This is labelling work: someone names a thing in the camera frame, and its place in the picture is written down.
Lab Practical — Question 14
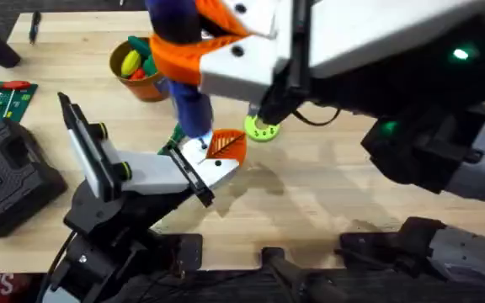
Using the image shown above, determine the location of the green disc with holes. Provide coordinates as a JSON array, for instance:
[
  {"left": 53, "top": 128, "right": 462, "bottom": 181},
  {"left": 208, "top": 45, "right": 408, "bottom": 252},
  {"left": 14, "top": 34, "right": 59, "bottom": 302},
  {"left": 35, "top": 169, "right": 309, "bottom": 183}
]
[{"left": 243, "top": 113, "right": 281, "bottom": 143}]

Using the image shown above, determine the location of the right wrist black plate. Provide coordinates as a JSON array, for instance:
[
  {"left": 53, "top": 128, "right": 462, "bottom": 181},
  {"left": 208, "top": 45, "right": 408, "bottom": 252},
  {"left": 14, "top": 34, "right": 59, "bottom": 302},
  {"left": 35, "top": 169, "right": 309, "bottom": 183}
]
[{"left": 288, "top": 0, "right": 313, "bottom": 100}]

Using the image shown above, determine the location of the black cable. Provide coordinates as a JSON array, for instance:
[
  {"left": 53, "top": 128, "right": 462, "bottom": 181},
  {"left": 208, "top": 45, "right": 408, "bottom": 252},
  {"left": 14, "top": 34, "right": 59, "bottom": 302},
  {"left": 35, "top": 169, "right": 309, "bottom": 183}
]
[
  {"left": 35, "top": 230, "right": 78, "bottom": 303},
  {"left": 290, "top": 107, "right": 342, "bottom": 128}
]

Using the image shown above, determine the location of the black rail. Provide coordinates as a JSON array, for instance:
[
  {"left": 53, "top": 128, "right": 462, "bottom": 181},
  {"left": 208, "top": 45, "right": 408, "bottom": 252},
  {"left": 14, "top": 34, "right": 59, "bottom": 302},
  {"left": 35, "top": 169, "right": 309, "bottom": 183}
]
[{"left": 111, "top": 246, "right": 485, "bottom": 303}]

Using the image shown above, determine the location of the brown tub of toys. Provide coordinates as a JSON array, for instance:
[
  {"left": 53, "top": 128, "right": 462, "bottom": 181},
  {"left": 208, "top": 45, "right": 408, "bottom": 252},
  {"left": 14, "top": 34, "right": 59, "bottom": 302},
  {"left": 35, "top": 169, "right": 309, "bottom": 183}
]
[{"left": 109, "top": 35, "right": 170, "bottom": 104}]

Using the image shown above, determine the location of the black pen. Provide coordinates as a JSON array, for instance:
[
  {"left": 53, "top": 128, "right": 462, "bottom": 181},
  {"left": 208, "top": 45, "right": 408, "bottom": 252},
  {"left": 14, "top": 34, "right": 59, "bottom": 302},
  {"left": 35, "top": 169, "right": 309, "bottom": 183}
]
[{"left": 29, "top": 10, "right": 42, "bottom": 45}]

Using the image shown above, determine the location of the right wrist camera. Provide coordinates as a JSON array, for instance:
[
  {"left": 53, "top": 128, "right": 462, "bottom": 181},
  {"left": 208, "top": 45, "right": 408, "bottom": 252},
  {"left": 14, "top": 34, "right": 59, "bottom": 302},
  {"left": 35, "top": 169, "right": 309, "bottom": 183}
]
[{"left": 258, "top": 83, "right": 298, "bottom": 126}]

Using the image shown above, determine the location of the black tool case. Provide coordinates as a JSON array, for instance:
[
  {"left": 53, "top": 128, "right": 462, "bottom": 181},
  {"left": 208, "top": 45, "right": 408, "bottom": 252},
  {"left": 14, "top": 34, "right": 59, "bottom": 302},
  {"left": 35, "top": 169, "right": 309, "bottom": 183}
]
[{"left": 0, "top": 117, "right": 69, "bottom": 241}]

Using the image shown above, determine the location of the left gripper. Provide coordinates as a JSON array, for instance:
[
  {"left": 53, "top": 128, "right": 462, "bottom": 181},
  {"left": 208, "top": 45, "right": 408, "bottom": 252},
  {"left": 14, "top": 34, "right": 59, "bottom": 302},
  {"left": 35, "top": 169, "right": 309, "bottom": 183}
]
[{"left": 63, "top": 128, "right": 248, "bottom": 250}]

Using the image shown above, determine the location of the green toy vegetable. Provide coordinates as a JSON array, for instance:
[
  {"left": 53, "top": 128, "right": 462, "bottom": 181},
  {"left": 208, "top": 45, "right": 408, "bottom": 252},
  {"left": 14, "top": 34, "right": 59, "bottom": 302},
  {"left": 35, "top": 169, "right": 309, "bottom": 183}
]
[{"left": 157, "top": 123, "right": 185, "bottom": 155}]

